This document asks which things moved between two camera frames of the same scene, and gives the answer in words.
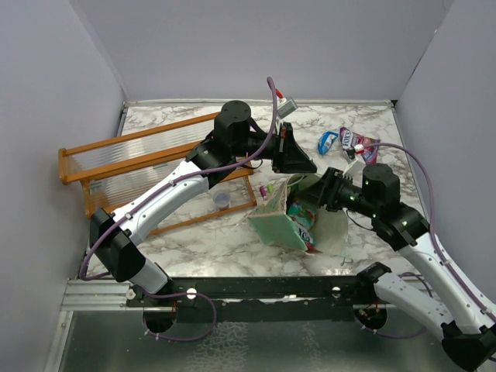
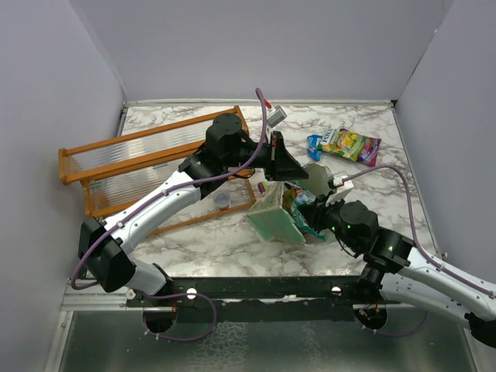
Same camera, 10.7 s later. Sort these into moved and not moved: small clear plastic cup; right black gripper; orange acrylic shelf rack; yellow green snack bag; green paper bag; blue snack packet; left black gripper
Moved: yellow green snack bag; right black gripper; left black gripper; blue snack packet; green paper bag
Not moved: small clear plastic cup; orange acrylic shelf rack
